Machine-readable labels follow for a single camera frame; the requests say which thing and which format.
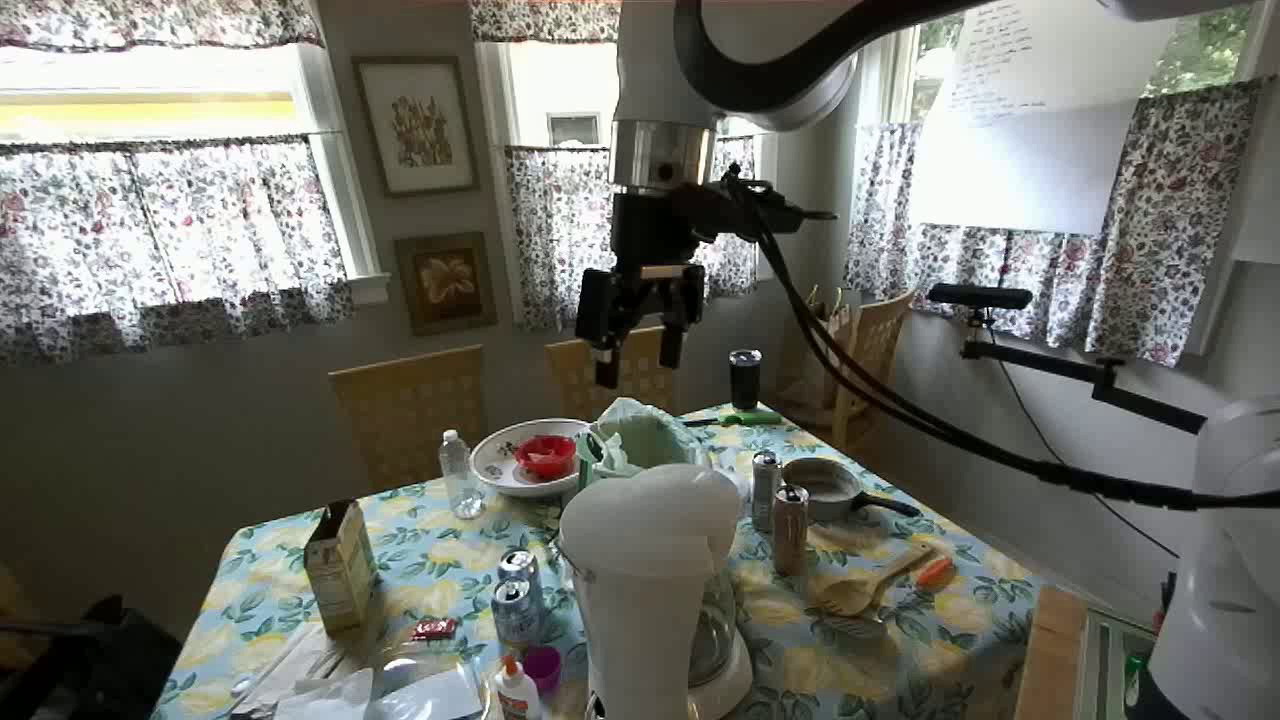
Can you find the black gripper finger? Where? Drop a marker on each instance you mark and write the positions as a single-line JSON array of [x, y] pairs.
[[674, 342], [609, 358]]

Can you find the purple cup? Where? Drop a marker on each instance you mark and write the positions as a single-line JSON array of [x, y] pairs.
[[541, 671]]

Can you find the framed picture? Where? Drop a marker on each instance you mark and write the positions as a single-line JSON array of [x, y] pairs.
[[446, 282], [416, 123]]

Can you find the floral curtain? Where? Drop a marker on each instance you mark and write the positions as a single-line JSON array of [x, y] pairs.
[[563, 226], [1012, 202], [151, 244]]

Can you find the silver drink can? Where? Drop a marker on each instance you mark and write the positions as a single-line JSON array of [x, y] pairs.
[[764, 479]]

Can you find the small patterned jar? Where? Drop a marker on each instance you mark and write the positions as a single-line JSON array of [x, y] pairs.
[[516, 603]]

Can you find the small red object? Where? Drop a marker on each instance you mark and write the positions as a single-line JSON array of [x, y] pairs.
[[435, 630]]

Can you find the white glue bottle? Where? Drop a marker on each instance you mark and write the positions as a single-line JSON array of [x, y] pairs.
[[516, 693]]

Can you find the right floral curtain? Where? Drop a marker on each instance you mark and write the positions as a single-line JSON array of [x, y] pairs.
[[1012, 202]]

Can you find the lemon print tablecloth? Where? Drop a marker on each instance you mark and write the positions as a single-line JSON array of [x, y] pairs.
[[914, 656]]

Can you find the brown carton box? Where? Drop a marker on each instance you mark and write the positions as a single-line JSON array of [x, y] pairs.
[[339, 561]]

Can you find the left wooden chair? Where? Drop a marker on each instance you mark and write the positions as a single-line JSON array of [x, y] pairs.
[[398, 410]]

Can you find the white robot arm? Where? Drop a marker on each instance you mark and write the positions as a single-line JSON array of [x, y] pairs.
[[782, 66]]

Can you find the black camera on stand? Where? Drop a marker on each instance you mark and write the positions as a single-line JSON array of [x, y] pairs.
[[1093, 373]]

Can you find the lower framed picture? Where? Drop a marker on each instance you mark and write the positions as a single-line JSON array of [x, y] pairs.
[[446, 282]]

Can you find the middle wooden chair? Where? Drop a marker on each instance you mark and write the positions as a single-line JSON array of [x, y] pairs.
[[642, 373]]

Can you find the upper framed picture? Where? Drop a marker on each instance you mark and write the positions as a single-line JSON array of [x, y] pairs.
[[416, 123]]

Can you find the orange handled utensil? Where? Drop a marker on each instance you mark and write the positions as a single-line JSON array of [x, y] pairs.
[[933, 575]]

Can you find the black tumbler cup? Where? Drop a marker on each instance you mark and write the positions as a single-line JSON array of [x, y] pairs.
[[745, 376]]

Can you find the right wooden chair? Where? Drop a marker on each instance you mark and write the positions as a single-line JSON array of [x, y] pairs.
[[871, 336]]

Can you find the wooden slotted spoon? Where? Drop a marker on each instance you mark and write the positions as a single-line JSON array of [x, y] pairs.
[[859, 592]]

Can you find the clear plastic water bottle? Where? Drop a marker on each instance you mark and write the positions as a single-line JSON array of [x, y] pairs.
[[458, 473]]

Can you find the middle floral curtain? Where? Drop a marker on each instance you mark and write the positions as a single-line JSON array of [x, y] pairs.
[[563, 226]]

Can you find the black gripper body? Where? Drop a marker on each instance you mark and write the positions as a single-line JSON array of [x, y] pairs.
[[653, 241]]

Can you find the grey frying pan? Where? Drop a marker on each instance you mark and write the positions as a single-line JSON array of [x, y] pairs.
[[834, 495]]

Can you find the left floral curtain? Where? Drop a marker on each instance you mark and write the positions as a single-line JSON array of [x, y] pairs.
[[151, 244]]

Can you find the white coffee maker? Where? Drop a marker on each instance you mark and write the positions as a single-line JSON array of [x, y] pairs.
[[642, 561]]

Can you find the wooden chair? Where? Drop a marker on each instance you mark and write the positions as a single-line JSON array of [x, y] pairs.
[[642, 373], [871, 336], [398, 410]]

